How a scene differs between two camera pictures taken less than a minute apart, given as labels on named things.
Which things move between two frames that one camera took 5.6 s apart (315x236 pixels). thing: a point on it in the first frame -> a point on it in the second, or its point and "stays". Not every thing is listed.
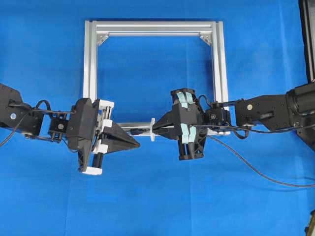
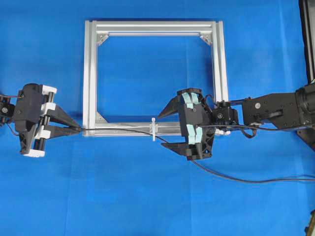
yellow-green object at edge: [310, 229] stays
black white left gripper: [88, 121] -> [33, 103]
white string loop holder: [152, 135] stays
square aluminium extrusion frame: [96, 31] stays
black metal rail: [307, 11] stays
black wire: [138, 132] -> [247, 134]
